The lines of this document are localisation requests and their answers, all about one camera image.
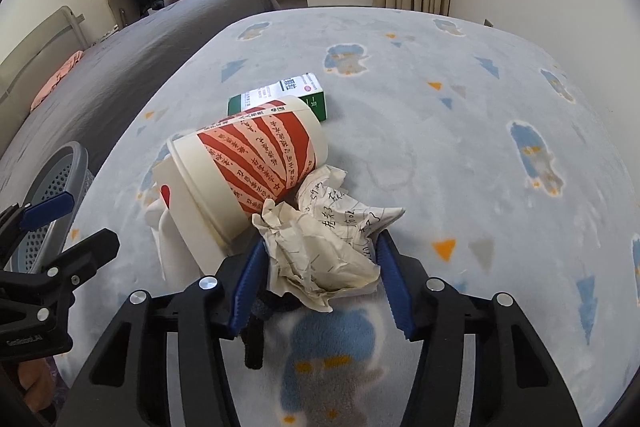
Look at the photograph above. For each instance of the grey bed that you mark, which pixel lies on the grey bed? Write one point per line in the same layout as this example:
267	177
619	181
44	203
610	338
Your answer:
125	67

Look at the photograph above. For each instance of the beige bed headboard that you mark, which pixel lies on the beige bed headboard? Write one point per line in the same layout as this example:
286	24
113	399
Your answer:
30	52

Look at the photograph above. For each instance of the light blue printed blanket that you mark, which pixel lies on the light blue printed blanket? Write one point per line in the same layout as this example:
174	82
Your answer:
450	147

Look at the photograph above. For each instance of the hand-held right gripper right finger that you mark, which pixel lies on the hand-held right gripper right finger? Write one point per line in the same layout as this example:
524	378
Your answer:
395	287

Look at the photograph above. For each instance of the grey perforated plastic basket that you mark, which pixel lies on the grey perforated plastic basket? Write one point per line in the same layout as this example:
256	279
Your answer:
65	172

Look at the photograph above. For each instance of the person's left hand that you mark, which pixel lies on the person's left hand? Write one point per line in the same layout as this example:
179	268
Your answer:
35	382

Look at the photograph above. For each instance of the green and white medicine box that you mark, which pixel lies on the green and white medicine box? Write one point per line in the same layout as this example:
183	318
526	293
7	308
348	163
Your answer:
310	94

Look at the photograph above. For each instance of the white paper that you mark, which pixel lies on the white paper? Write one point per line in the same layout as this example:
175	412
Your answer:
310	252

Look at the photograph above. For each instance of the pink cloth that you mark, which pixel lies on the pink cloth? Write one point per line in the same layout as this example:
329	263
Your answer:
55	79

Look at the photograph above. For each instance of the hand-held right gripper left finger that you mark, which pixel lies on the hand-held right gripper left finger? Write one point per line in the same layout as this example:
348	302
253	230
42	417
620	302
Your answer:
247	287

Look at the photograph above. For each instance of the red striped paper cup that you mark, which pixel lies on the red striped paper cup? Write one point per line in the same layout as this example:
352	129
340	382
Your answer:
250	167

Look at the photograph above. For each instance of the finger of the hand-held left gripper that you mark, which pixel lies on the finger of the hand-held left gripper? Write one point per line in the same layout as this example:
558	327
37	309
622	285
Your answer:
90	252
47	209

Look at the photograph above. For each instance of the white paper wrapper red print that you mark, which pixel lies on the white paper wrapper red print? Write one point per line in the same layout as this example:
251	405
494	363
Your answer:
170	237

